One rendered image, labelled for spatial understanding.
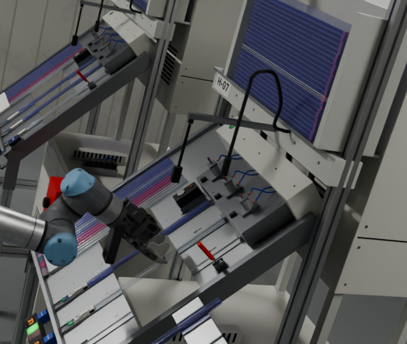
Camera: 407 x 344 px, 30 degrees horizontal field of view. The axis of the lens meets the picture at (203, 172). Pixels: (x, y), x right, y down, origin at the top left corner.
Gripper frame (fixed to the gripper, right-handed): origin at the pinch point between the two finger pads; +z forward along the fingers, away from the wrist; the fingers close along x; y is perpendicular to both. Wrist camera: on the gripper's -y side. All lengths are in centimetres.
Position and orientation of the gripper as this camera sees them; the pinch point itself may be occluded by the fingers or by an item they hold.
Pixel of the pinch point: (160, 260)
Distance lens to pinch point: 201.7
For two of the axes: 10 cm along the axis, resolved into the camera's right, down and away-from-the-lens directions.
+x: -3.4, -3.9, 8.6
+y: 7.0, -7.1, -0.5
